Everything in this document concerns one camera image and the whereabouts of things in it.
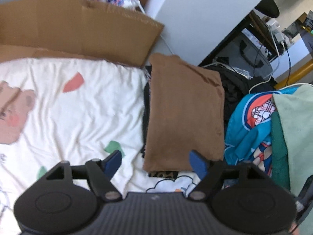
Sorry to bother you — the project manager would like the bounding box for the white power strip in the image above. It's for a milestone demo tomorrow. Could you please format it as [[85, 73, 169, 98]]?
[[266, 19, 289, 44]]

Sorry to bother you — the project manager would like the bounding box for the brown printed t-shirt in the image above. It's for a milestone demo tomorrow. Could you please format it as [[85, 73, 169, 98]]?
[[143, 53, 224, 172]]

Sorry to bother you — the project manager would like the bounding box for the leopard print cloth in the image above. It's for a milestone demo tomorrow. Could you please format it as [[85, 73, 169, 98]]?
[[148, 171, 179, 179]]

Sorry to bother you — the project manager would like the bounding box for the white power cable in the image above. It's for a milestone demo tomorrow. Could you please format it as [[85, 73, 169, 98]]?
[[132, 0, 176, 56]]

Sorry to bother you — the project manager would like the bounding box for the black folded garment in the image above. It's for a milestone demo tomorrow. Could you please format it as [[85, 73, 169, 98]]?
[[141, 66, 273, 158]]

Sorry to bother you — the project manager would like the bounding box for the teal printed fabric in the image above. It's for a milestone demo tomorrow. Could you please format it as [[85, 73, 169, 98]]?
[[224, 87, 297, 174]]

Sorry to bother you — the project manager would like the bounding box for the cream bear print blanket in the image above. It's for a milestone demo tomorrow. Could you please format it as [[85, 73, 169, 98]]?
[[1, 58, 199, 234]]

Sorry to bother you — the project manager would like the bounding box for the brown cardboard sheet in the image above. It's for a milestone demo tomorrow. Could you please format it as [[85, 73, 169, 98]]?
[[1, 0, 164, 67]]

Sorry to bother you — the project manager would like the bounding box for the black suitcase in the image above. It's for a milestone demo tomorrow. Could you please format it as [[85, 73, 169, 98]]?
[[213, 29, 273, 80]]

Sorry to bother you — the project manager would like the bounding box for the white charger cable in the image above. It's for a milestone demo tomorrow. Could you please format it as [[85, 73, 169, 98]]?
[[248, 26, 281, 93]]

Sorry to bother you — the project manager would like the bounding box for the black round chair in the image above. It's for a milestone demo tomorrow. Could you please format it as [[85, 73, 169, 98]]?
[[255, 0, 280, 19]]

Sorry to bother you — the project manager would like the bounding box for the light green towel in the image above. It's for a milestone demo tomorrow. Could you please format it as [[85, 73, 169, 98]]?
[[272, 84, 312, 195]]

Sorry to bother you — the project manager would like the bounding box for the white pillar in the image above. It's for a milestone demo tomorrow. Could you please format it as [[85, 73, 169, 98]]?
[[144, 0, 261, 65]]

